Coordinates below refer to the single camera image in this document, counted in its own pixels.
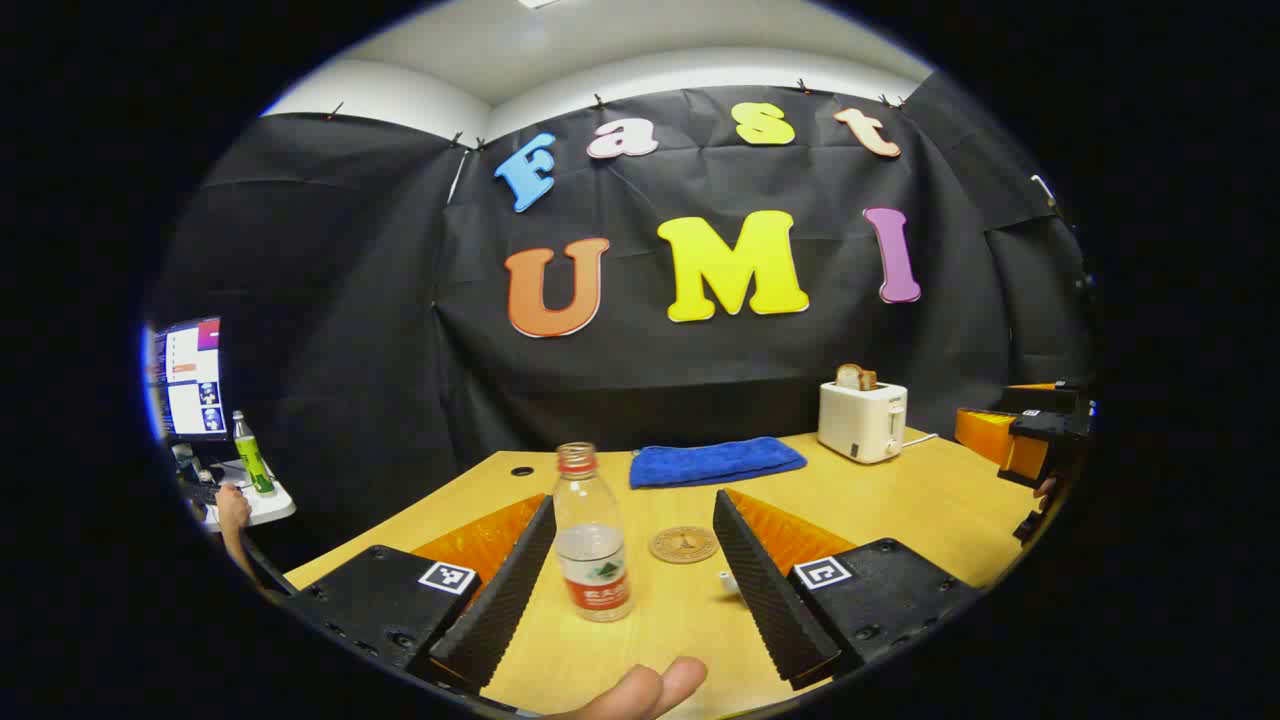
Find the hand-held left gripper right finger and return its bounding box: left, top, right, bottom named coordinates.
left=712, top=488, right=986, bottom=691

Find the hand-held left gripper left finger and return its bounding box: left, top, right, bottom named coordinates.
left=285, top=493, right=558, bottom=693

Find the round wooden coaster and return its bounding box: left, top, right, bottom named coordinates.
left=648, top=526, right=721, bottom=565

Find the clear plastic water bottle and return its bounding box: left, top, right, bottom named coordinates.
left=552, top=442, right=633, bottom=623

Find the green drink bottle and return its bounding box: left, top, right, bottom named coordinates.
left=232, top=410, right=276, bottom=495

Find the white toaster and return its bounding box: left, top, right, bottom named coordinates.
left=817, top=380, right=909, bottom=465

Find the blue towel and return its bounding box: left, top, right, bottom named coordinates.
left=629, top=437, right=809, bottom=490

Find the white side table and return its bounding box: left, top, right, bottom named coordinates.
left=195, top=460, right=298, bottom=531

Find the black backdrop cloth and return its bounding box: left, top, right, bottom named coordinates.
left=150, top=72, right=1096, bottom=561

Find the computer monitor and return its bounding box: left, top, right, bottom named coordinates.
left=148, top=317, right=227, bottom=442

